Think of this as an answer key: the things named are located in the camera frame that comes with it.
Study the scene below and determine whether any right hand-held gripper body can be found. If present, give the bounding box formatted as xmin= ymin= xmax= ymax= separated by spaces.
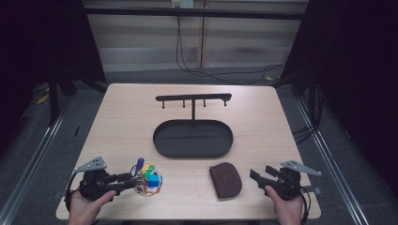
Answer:
xmin=264 ymin=159 xmax=322 ymax=201

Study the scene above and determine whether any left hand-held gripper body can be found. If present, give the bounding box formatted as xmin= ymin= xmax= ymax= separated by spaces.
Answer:
xmin=74 ymin=156 xmax=121 ymax=202

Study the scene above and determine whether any key ring with coloured tags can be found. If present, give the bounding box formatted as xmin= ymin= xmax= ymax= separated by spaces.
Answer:
xmin=130 ymin=157 xmax=163 ymax=197

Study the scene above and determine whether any brown pouch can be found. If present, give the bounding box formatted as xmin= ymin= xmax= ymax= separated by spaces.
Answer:
xmin=208 ymin=161 xmax=243 ymax=200

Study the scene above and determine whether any black key rack with tray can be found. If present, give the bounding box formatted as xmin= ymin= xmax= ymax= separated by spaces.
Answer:
xmin=152 ymin=93 xmax=234 ymax=159

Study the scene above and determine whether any person's left hand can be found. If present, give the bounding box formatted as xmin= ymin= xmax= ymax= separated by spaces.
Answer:
xmin=68 ymin=189 xmax=117 ymax=225

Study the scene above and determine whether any person's right hand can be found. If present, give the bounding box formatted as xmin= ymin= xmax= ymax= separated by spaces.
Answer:
xmin=264 ymin=186 xmax=304 ymax=225

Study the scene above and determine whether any grey tape piece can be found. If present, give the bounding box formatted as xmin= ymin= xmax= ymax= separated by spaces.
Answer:
xmin=52 ymin=188 xmax=69 ymax=200
xmin=301 ymin=186 xmax=322 ymax=195

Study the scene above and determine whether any black metal stand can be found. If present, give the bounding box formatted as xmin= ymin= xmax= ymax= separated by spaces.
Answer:
xmin=46 ymin=70 xmax=109 ymax=128

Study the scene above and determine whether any black curtain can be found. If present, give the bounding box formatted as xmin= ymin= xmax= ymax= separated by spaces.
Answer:
xmin=280 ymin=0 xmax=398 ymax=196
xmin=0 ymin=0 xmax=107 ymax=156

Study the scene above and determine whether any black horizontal bar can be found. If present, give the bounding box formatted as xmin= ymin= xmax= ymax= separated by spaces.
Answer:
xmin=84 ymin=7 xmax=309 ymax=22

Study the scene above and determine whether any right hand-held gripper cable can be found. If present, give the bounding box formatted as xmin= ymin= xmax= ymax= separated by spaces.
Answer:
xmin=298 ymin=184 xmax=313 ymax=225

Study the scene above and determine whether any hand-held gripper cable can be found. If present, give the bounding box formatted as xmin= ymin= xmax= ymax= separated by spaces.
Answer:
xmin=64 ymin=171 xmax=80 ymax=214
xmin=298 ymin=184 xmax=313 ymax=225

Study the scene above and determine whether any left hand-held gripper cable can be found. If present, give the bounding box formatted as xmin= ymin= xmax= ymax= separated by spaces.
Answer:
xmin=64 ymin=171 xmax=80 ymax=214

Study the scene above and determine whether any metal floor rail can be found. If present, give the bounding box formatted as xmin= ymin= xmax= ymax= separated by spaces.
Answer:
xmin=0 ymin=97 xmax=75 ymax=225
xmin=295 ymin=97 xmax=374 ymax=225

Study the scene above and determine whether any bundle of black floor cables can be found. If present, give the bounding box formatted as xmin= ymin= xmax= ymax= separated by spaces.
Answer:
xmin=292 ymin=83 xmax=324 ymax=146

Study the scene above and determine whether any black wall cable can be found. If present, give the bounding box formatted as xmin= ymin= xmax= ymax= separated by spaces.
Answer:
xmin=176 ymin=16 xmax=286 ymax=86

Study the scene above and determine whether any white wall socket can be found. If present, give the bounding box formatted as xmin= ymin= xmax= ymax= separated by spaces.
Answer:
xmin=171 ymin=0 xmax=195 ymax=9

